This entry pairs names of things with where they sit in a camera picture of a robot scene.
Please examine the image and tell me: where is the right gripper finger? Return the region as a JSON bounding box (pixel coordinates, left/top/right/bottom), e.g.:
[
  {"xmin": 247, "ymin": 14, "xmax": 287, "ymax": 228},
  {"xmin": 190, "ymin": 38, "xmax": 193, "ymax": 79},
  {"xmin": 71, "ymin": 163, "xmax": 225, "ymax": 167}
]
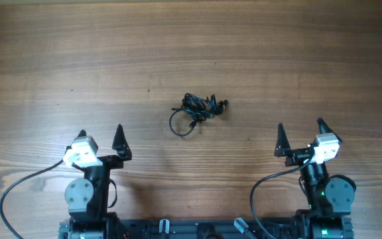
[
  {"xmin": 274, "ymin": 123, "xmax": 291, "ymax": 157},
  {"xmin": 317, "ymin": 118, "xmax": 342, "ymax": 143}
]

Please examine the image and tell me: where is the black cable bundle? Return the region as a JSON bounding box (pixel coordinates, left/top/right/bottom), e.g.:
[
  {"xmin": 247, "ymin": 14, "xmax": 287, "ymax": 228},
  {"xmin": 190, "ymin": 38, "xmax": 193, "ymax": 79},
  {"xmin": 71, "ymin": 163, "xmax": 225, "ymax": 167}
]
[{"xmin": 168, "ymin": 92, "xmax": 229, "ymax": 138}]

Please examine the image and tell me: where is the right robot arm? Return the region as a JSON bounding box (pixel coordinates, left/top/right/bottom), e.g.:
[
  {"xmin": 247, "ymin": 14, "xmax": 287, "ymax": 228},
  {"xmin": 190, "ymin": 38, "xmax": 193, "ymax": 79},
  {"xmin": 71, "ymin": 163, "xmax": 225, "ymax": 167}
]
[{"xmin": 274, "ymin": 118, "xmax": 356, "ymax": 239}]

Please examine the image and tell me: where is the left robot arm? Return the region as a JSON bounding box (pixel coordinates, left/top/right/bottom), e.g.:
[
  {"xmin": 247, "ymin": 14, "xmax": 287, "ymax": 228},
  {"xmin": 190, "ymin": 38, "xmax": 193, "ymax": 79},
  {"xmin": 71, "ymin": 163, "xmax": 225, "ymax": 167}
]
[{"xmin": 58, "ymin": 125, "xmax": 132, "ymax": 239}]

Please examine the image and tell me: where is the right camera cable black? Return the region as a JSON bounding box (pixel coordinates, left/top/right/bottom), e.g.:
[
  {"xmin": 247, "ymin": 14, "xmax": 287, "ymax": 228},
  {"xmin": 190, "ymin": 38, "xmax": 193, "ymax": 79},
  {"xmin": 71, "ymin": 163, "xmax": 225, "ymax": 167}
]
[{"xmin": 249, "ymin": 159, "xmax": 310, "ymax": 238}]

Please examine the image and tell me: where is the camera cable black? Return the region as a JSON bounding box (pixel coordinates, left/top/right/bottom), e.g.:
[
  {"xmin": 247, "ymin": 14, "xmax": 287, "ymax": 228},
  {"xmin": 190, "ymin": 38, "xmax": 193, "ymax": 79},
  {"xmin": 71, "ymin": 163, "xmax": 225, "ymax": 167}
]
[
  {"xmin": 249, "ymin": 159, "xmax": 310, "ymax": 238},
  {"xmin": 0, "ymin": 159, "xmax": 65, "ymax": 239}
]

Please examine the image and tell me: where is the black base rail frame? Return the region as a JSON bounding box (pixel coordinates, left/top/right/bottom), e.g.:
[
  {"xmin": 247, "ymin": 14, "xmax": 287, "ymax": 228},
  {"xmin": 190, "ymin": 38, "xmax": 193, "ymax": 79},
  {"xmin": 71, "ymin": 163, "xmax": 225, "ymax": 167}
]
[{"xmin": 58, "ymin": 216, "xmax": 355, "ymax": 239}]

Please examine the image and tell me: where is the left camera cable black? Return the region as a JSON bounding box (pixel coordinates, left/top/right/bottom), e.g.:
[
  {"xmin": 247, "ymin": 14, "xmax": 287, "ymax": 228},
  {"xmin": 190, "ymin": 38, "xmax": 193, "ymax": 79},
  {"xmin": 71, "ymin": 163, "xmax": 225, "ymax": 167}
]
[{"xmin": 0, "ymin": 159, "xmax": 65, "ymax": 239}]

